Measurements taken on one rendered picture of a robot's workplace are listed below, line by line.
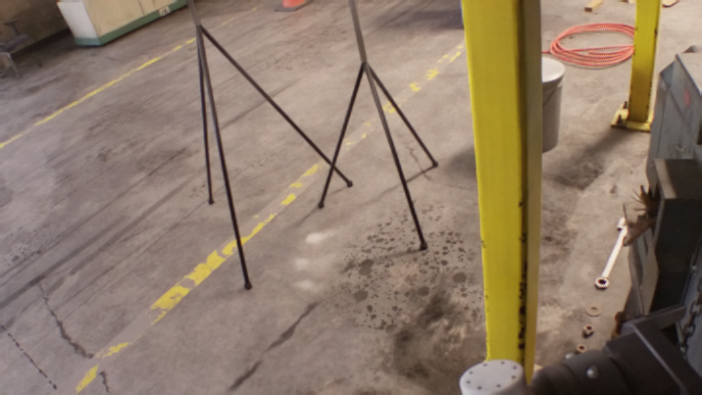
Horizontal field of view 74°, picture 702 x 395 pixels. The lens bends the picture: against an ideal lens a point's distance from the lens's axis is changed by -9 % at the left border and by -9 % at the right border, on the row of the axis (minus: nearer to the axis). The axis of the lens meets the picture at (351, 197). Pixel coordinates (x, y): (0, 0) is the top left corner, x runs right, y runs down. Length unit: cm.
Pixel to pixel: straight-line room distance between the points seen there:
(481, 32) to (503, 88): 10
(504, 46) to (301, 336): 128
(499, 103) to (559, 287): 107
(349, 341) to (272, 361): 27
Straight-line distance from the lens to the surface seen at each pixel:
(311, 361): 174
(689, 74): 117
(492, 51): 84
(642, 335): 62
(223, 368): 185
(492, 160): 94
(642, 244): 146
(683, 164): 108
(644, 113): 274
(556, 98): 241
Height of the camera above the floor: 134
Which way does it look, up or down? 35 degrees down
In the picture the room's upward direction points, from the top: 14 degrees counter-clockwise
